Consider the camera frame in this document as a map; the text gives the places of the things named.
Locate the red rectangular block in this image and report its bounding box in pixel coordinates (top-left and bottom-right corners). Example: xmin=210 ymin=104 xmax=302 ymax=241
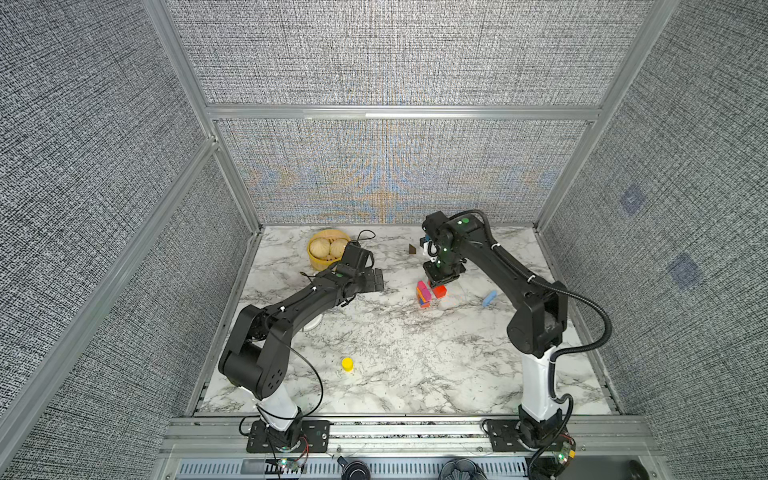
xmin=433 ymin=285 xmax=447 ymax=299

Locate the purple magenta cube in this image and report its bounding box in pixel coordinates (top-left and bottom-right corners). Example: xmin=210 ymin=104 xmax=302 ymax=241
xmin=417 ymin=281 xmax=432 ymax=304

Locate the light blue rectangular block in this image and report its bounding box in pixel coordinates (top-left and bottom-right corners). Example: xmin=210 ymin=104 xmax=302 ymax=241
xmin=482 ymin=290 xmax=498 ymax=308

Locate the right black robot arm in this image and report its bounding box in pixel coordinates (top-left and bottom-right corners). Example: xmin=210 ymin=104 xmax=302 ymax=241
xmin=422 ymin=210 xmax=568 ymax=449

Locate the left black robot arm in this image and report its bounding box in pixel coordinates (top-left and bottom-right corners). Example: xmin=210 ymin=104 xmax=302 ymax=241
xmin=218 ymin=241 xmax=385 ymax=450

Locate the right cream bun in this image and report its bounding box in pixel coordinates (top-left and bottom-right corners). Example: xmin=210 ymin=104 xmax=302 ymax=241
xmin=329 ymin=238 xmax=348 ymax=259

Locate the cream bun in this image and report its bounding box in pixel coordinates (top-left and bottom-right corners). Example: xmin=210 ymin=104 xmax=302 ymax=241
xmin=309 ymin=237 xmax=331 ymax=259
xmin=329 ymin=238 xmax=348 ymax=259

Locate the yellow bamboo steamer basket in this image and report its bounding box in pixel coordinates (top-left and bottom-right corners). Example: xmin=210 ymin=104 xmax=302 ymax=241
xmin=307 ymin=229 xmax=350 ymax=271

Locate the left cream bun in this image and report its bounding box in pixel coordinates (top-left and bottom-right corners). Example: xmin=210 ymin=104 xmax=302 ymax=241
xmin=309 ymin=237 xmax=331 ymax=259

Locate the white alarm clock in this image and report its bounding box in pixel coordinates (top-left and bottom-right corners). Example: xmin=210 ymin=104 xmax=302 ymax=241
xmin=302 ymin=314 xmax=323 ymax=332

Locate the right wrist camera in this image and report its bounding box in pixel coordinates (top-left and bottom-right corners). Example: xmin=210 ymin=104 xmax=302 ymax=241
xmin=419 ymin=236 xmax=439 ymax=260

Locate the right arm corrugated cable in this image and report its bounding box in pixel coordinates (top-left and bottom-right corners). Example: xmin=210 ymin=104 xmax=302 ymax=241
xmin=449 ymin=208 xmax=613 ymax=469

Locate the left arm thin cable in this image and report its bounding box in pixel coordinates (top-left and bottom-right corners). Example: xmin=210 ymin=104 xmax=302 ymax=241
xmin=237 ymin=335 xmax=325 ymax=439

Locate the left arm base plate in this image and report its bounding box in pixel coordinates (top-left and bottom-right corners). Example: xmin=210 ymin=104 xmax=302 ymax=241
xmin=245 ymin=420 xmax=330 ymax=454

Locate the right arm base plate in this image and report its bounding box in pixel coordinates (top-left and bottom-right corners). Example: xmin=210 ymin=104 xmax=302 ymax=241
xmin=481 ymin=419 xmax=527 ymax=453

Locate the aluminium front rail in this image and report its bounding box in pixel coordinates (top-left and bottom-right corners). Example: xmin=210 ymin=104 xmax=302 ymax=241
xmin=157 ymin=415 xmax=661 ymax=459

